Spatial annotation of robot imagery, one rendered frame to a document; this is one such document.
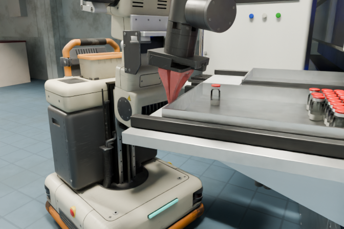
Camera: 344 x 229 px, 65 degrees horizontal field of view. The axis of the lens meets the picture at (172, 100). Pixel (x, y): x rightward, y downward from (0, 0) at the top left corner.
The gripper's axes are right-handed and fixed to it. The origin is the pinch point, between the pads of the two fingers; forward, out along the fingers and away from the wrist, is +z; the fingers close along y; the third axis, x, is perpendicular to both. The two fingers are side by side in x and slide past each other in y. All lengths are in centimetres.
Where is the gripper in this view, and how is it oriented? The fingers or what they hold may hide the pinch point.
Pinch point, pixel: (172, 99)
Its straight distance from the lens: 52.7
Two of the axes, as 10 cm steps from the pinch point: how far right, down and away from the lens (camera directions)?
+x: 4.3, -2.3, 8.7
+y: 8.9, 2.6, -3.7
